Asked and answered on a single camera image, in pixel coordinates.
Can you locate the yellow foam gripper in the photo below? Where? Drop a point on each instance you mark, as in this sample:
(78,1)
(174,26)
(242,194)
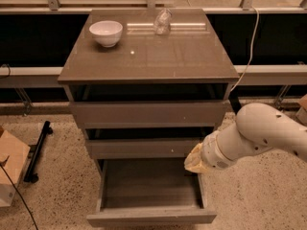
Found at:
(212,153)

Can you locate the grey drawer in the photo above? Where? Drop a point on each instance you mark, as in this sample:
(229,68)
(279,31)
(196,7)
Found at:
(146,142)
(147,106)
(154,191)

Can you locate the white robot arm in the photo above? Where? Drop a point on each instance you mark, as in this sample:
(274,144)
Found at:
(258,128)

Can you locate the grey drawer cabinet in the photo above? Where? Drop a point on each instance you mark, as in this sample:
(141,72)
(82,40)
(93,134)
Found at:
(190,53)

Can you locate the box at right edge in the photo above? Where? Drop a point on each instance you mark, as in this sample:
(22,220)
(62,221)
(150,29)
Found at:
(302,112)

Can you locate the white ceramic bowl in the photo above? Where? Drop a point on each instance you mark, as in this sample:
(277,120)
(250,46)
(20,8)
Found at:
(106,33)

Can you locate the cardboard box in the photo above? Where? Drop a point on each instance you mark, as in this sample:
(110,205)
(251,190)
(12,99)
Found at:
(13,156)

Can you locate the black post behind cabinet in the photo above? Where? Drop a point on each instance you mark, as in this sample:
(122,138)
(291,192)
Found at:
(234,101)

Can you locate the window rail shelf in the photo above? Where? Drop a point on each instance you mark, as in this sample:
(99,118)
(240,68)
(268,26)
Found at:
(47,77)

